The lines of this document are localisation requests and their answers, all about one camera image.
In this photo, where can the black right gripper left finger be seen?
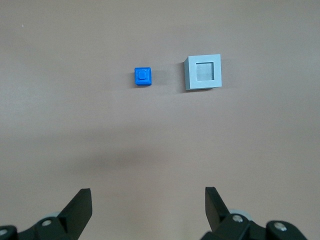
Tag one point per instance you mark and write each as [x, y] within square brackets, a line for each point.
[75, 212]

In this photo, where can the gray square base block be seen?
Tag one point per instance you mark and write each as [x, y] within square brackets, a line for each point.
[203, 72]

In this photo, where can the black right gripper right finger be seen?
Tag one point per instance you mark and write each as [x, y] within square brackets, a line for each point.
[217, 212]

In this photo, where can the small blue square part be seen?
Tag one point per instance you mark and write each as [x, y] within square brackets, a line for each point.
[142, 76]

